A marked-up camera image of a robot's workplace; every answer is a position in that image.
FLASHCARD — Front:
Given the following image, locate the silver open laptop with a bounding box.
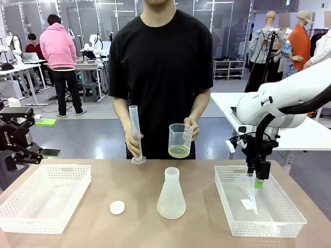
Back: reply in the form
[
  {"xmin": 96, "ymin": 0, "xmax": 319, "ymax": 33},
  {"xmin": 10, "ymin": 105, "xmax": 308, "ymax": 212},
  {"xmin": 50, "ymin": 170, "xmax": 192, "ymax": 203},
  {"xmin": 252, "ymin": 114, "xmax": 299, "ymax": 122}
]
[{"xmin": 22, "ymin": 52, "xmax": 43, "ymax": 63}]

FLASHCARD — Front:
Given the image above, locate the person's right hand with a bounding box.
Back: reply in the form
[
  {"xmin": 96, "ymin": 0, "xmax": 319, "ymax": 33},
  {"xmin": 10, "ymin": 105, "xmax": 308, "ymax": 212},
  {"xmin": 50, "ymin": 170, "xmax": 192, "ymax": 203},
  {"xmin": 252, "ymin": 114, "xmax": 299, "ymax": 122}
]
[{"xmin": 125, "ymin": 130, "xmax": 144, "ymax": 158}]

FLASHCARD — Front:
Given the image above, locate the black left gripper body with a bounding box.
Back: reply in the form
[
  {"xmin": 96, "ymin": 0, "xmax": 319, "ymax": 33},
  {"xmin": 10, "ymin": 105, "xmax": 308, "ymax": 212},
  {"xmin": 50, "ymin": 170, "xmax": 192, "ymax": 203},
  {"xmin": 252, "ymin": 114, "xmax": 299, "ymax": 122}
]
[{"xmin": 0, "ymin": 120, "xmax": 34, "ymax": 152}]

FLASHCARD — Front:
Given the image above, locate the white workbench with equipment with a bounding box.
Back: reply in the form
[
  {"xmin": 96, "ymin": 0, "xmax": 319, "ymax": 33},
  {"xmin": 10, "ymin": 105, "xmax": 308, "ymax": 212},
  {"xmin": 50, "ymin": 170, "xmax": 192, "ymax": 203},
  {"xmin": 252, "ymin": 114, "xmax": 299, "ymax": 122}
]
[{"xmin": 43, "ymin": 58, "xmax": 110, "ymax": 102}]

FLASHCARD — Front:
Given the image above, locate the mannequin in grey shirt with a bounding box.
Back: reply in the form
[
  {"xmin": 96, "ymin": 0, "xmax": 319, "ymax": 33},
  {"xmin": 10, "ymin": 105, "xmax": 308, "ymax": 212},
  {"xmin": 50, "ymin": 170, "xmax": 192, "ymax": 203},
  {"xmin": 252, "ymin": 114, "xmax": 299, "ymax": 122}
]
[{"xmin": 244, "ymin": 10, "xmax": 285, "ymax": 93}]

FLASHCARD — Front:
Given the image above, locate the grey plastic stool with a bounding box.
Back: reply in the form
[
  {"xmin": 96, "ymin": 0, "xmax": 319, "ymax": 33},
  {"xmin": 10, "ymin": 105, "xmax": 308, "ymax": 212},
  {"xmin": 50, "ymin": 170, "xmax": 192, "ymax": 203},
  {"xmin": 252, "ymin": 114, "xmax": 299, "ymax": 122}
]
[{"xmin": 82, "ymin": 82, "xmax": 100, "ymax": 103}]

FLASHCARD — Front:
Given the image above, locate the translucent plastic Erlenmeyer flask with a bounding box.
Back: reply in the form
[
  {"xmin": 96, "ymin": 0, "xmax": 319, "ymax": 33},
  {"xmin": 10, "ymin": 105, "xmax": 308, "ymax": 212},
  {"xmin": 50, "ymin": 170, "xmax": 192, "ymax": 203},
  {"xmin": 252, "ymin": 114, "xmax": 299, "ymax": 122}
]
[{"xmin": 156, "ymin": 167, "xmax": 187, "ymax": 220}]

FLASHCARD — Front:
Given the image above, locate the white shoe rack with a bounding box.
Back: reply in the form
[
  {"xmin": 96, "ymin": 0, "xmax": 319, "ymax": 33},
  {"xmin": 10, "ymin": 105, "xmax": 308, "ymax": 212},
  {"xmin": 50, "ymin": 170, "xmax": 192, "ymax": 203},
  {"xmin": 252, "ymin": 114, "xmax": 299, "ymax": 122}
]
[{"xmin": 213, "ymin": 59, "xmax": 246, "ymax": 81}]

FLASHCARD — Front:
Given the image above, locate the clear plastic graduated cylinder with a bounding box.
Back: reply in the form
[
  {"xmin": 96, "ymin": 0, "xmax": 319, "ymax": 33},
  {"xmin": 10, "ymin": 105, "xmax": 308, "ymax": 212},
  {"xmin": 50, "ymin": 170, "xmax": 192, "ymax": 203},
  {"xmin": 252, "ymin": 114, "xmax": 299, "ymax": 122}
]
[{"xmin": 128, "ymin": 105, "xmax": 147, "ymax": 165}]

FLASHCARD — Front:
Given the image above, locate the small white background robot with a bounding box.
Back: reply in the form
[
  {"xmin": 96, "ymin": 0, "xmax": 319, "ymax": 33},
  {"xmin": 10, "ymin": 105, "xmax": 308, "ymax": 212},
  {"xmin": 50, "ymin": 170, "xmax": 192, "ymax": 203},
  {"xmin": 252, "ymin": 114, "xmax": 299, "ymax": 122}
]
[{"xmin": 83, "ymin": 33, "xmax": 108, "ymax": 59}]

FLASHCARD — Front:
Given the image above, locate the clear plastic beaker yellow liquid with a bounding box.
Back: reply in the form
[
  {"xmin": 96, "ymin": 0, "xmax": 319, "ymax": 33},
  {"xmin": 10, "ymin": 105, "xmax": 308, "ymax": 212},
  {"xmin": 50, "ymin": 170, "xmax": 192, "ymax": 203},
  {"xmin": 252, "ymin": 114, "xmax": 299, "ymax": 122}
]
[{"xmin": 168, "ymin": 123, "xmax": 194, "ymax": 159}]

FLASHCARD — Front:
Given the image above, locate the person's torso black t-shirt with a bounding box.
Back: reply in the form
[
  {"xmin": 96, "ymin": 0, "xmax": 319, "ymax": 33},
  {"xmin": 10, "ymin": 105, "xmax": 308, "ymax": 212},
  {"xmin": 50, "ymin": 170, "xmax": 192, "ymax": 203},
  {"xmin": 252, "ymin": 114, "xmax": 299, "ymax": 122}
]
[{"xmin": 108, "ymin": 0, "xmax": 214, "ymax": 160}]

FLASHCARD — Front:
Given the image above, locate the person in floral dress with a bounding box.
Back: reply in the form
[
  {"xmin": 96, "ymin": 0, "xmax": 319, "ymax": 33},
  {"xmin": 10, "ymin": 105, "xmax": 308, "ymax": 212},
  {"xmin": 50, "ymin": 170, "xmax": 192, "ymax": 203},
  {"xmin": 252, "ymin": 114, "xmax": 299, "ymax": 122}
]
[{"xmin": 277, "ymin": 12, "xmax": 298, "ymax": 80}]

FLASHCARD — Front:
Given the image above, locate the clear plastic funnel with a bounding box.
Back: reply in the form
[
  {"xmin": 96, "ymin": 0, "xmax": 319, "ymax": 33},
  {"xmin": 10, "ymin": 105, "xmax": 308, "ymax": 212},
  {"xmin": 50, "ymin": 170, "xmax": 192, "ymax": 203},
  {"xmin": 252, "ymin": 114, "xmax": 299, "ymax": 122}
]
[{"xmin": 235, "ymin": 172, "xmax": 260, "ymax": 215}]

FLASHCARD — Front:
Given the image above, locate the person's left hand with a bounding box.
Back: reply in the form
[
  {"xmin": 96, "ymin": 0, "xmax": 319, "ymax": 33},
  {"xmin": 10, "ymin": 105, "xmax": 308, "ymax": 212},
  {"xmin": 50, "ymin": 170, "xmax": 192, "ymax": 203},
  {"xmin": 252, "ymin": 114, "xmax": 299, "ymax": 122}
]
[{"xmin": 184, "ymin": 116, "xmax": 201, "ymax": 142}]

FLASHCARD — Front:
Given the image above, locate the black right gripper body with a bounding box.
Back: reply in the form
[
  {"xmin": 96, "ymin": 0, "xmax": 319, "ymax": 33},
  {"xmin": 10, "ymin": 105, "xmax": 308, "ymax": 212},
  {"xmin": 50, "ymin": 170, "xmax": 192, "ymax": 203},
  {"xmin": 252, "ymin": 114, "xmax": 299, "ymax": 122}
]
[{"xmin": 243, "ymin": 136, "xmax": 280, "ymax": 164}]

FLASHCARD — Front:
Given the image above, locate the seated person in red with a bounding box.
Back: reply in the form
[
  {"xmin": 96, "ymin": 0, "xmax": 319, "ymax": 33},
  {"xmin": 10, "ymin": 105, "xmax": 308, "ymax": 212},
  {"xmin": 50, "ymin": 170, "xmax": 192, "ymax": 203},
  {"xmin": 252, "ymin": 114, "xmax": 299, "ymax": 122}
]
[{"xmin": 25, "ymin": 33, "xmax": 46, "ymax": 61}]

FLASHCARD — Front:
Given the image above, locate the large white side table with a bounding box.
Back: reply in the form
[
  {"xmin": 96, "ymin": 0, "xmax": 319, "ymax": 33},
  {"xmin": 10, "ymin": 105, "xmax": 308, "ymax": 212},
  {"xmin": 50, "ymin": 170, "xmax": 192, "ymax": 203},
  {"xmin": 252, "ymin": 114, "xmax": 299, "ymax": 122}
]
[{"xmin": 210, "ymin": 92, "xmax": 331, "ymax": 152}]

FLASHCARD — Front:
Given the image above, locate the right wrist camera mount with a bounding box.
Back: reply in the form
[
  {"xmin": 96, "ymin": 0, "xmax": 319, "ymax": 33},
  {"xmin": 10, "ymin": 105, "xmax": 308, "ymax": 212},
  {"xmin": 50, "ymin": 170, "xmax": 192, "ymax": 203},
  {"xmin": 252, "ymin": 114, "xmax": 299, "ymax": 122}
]
[{"xmin": 225, "ymin": 136, "xmax": 249, "ymax": 153}]

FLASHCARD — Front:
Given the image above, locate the mannequin orange jacket tan cap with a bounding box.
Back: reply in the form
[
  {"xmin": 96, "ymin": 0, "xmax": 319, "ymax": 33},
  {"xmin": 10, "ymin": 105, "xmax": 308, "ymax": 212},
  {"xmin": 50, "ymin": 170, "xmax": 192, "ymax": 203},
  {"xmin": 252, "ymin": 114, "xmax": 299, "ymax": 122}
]
[{"xmin": 287, "ymin": 10, "xmax": 314, "ymax": 72}]

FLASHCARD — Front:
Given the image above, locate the person's right forearm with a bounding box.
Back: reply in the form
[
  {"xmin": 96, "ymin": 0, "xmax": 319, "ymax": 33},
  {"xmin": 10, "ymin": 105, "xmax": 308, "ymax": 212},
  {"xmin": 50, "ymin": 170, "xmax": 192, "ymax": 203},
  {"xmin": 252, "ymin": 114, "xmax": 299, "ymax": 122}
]
[{"xmin": 113, "ymin": 97, "xmax": 136, "ymax": 140}]

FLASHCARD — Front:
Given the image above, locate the person's left forearm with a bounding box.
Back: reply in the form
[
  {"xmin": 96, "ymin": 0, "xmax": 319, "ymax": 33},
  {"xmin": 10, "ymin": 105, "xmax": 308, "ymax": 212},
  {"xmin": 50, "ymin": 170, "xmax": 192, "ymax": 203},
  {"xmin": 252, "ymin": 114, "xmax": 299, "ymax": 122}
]
[{"xmin": 190, "ymin": 89, "xmax": 212, "ymax": 122}]

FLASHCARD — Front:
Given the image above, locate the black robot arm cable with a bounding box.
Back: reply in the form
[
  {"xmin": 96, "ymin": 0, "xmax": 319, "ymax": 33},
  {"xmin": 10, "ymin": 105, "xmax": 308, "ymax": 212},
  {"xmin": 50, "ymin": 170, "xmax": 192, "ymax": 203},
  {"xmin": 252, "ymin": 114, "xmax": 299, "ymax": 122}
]
[{"xmin": 254, "ymin": 85, "xmax": 331, "ymax": 162}]

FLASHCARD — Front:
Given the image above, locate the person in pink hoodie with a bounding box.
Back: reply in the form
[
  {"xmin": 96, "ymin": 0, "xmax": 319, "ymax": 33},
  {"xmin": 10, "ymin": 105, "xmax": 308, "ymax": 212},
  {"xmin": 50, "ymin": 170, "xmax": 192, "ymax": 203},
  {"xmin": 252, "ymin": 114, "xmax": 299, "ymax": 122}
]
[{"xmin": 39, "ymin": 14, "xmax": 87, "ymax": 118}]

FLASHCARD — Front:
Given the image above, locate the round white flask cap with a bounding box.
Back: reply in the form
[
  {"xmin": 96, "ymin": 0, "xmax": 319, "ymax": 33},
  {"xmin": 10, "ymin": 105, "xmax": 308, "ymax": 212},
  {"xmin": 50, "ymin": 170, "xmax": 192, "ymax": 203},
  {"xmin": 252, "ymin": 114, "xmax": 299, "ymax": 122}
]
[{"xmin": 109, "ymin": 200, "xmax": 126, "ymax": 215}]

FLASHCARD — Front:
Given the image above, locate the black camera tripod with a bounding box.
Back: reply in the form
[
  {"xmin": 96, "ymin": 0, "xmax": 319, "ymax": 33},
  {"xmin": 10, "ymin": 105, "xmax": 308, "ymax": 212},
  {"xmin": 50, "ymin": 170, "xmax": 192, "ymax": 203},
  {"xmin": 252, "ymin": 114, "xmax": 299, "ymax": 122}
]
[{"xmin": 258, "ymin": 27, "xmax": 279, "ymax": 86}]

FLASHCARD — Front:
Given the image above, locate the white perforated plastic basket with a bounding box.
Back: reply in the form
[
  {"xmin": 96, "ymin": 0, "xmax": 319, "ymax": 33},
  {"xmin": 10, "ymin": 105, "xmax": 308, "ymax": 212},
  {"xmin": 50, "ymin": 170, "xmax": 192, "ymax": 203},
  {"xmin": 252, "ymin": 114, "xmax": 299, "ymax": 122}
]
[
  {"xmin": 0, "ymin": 164, "xmax": 92, "ymax": 235},
  {"xmin": 214, "ymin": 165, "xmax": 308, "ymax": 238}
]

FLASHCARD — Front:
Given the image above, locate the white office desk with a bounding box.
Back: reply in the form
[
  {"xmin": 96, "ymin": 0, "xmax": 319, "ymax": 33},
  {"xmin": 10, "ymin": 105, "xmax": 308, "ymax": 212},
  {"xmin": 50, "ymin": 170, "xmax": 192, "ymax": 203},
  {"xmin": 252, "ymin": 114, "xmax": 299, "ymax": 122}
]
[{"xmin": 0, "ymin": 61, "xmax": 50, "ymax": 106}]

